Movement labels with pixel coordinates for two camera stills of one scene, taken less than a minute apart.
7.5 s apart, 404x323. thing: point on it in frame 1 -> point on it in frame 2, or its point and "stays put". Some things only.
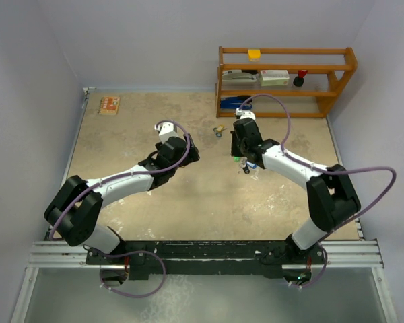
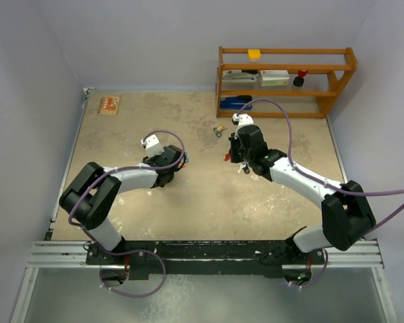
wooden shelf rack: [304, 82] stays put
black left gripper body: [191, 157] -> [170, 178]
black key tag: [246, 169] stays put
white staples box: [274, 77] stays put
